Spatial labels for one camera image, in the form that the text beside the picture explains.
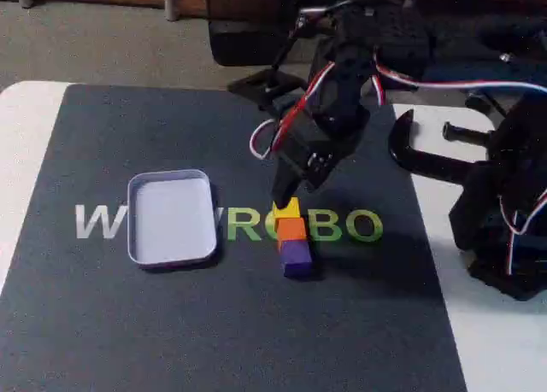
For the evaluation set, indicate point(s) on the purple wooden cube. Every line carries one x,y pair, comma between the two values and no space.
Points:
297,259

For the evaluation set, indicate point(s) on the white metal tray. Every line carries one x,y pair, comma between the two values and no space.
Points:
171,221

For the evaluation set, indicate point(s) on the black table clamp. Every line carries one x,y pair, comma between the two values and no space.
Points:
410,157

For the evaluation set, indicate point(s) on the dark box on floor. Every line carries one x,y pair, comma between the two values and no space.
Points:
243,37

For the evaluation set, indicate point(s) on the orange wooden cube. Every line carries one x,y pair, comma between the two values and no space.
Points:
292,229

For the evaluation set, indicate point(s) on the yellow wooden cube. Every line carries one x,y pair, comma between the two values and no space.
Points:
291,212

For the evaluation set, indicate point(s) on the black gripper camera mount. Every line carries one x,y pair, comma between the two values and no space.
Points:
265,84

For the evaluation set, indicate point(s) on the black mat with lettering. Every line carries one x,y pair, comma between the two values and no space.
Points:
171,323

